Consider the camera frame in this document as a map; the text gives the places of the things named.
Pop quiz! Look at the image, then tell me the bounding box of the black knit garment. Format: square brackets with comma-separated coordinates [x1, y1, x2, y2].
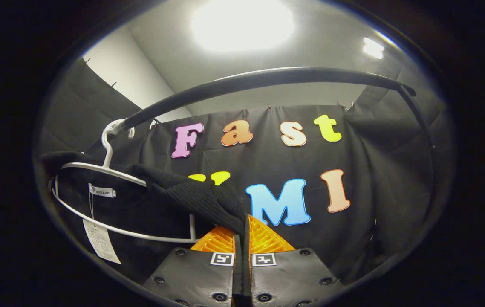
[39, 151, 248, 284]

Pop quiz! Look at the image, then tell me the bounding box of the black metal clothes rack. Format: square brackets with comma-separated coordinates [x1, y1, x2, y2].
[84, 66, 439, 239]

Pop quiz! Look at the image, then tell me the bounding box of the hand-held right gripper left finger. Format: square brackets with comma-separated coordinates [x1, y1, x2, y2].
[142, 225, 243, 307]

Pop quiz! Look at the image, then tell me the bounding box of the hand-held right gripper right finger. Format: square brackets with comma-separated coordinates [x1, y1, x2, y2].
[242, 214, 346, 307]

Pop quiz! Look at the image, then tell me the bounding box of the white plastic clothes hanger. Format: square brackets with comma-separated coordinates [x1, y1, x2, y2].
[51, 119, 199, 244]

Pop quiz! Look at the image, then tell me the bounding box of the small ceiling light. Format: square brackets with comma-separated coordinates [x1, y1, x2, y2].
[362, 37, 385, 60]

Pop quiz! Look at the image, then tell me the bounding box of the large round ceiling light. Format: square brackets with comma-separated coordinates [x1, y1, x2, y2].
[191, 0, 295, 53]

